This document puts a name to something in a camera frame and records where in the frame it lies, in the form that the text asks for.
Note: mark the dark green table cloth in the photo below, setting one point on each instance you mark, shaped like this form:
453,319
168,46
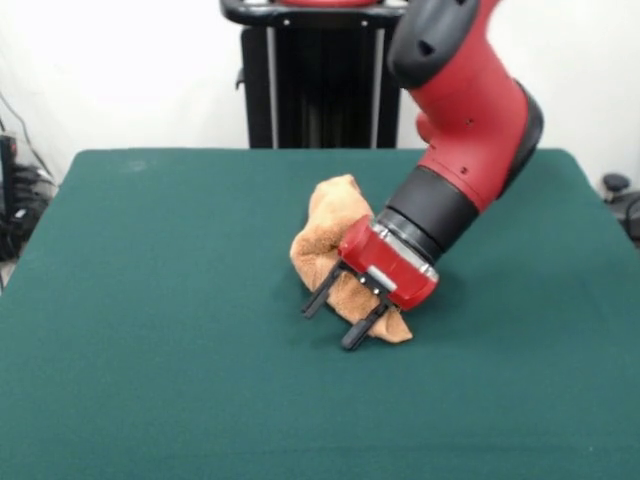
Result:
150,350

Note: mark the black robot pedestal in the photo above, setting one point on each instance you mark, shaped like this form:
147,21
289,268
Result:
325,100

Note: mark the black equipment heap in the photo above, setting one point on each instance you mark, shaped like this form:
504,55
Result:
25,200

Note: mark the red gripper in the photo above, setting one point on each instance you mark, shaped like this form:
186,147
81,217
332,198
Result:
385,260

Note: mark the tan terry towel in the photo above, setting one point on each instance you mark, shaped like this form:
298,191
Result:
330,215

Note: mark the black box device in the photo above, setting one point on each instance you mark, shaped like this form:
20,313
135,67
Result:
7,170

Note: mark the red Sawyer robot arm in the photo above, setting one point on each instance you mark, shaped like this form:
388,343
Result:
465,100

